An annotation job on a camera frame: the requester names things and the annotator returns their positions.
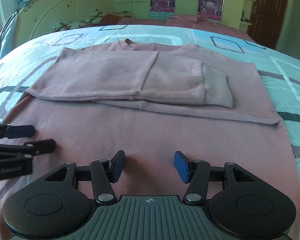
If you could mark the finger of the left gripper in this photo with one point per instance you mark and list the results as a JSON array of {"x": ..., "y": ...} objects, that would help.
[
  {"x": 13, "y": 132},
  {"x": 32, "y": 148}
]

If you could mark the corner shelves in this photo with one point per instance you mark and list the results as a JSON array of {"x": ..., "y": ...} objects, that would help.
[{"x": 246, "y": 12}]

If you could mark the pink sweater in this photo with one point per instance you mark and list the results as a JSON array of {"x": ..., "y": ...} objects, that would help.
[{"x": 151, "y": 100}]

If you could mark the pink checked bedspread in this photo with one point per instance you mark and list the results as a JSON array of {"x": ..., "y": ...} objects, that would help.
[{"x": 209, "y": 26}]

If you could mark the patterned light blue bedsheet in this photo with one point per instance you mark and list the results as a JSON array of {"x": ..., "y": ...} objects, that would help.
[{"x": 279, "y": 72}]

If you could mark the patterned pillow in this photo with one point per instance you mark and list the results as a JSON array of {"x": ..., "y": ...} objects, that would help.
[{"x": 93, "y": 20}]

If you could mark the folded pink cloth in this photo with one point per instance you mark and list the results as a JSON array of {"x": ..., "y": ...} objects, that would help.
[{"x": 190, "y": 18}]

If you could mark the brown wooden door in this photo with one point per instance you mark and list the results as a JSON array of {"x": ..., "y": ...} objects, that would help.
[{"x": 266, "y": 18}]

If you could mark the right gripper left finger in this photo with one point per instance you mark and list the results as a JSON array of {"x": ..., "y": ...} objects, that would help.
[{"x": 104, "y": 173}]

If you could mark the striped brown pillow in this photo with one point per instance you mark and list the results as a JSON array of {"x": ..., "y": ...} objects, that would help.
[{"x": 118, "y": 18}]

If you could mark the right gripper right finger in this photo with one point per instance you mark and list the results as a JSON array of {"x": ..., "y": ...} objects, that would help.
[{"x": 196, "y": 174}]

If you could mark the lower right poster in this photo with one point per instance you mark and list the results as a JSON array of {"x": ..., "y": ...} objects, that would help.
[{"x": 210, "y": 9}]

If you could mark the cream arched headboard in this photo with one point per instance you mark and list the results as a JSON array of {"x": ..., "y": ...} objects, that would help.
[{"x": 37, "y": 17}]

